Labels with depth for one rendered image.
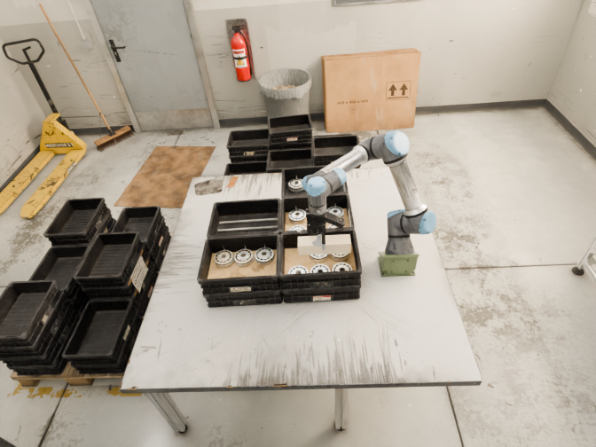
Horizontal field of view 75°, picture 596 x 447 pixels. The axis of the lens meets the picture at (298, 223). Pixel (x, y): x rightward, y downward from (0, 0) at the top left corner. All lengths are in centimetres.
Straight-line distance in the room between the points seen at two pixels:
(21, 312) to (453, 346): 246
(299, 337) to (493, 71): 404
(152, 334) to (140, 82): 354
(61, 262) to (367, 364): 232
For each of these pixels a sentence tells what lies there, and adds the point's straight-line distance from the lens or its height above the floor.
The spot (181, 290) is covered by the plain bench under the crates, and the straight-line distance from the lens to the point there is 227.
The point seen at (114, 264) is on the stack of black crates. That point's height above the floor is 49.
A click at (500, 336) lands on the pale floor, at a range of 298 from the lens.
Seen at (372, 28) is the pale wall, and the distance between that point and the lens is 466.
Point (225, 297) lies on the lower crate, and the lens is 206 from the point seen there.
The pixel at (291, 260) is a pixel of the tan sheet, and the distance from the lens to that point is 208.
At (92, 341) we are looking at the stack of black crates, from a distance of 286.
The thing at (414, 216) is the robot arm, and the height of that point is 108.
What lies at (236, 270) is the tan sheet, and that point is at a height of 83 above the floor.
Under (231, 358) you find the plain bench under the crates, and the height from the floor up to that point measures 70.
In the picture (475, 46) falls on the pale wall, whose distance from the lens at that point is 502.
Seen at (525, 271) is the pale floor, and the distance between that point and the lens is 340.
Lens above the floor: 238
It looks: 43 degrees down
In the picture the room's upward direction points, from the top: 6 degrees counter-clockwise
